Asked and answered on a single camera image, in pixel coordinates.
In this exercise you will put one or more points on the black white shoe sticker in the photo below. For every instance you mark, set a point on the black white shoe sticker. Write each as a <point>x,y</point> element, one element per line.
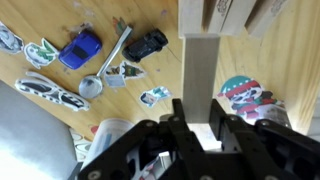
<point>39,85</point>

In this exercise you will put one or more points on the christmas tree sticker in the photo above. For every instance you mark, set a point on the christmas tree sticker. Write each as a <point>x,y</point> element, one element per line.
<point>116,76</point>

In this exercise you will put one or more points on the grey animal sticker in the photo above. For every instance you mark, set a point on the grey animal sticker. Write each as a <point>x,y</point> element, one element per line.
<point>9,42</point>

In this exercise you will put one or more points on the wooden chip standing right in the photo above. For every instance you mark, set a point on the wooden chip standing right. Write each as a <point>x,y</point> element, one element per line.
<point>263,15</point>

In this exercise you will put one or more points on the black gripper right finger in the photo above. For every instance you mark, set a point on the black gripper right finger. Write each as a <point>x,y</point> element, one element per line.
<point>243,157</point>

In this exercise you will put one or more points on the white paper cup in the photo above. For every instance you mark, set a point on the white paper cup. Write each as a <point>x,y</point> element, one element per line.
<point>108,132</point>

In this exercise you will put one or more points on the wooden chip standing left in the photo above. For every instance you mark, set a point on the wooden chip standing left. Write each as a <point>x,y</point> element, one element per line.
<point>190,13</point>

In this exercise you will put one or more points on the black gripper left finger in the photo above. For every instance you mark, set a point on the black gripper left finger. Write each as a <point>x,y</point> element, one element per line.
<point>196,165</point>

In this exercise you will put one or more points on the black toy car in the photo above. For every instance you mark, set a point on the black toy car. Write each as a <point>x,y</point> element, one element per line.
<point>151,42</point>

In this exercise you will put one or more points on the light wooden chip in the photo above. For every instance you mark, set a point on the light wooden chip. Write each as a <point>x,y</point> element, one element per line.
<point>200,57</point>

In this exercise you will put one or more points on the blue toy car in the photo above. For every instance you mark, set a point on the blue toy car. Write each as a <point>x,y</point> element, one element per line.
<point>80,50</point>

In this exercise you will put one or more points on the santa raccoon sticker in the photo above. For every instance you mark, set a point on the santa raccoon sticker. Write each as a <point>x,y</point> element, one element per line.
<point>252,102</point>

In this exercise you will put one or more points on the green white animal sticker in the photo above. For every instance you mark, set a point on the green white animal sticker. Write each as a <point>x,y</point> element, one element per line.
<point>40,55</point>

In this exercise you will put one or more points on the metal spoon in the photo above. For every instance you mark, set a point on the metal spoon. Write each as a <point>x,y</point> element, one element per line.
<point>91,86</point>

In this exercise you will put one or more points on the small blue character sticker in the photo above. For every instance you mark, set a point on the small blue character sticker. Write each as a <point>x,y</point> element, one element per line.
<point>151,97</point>

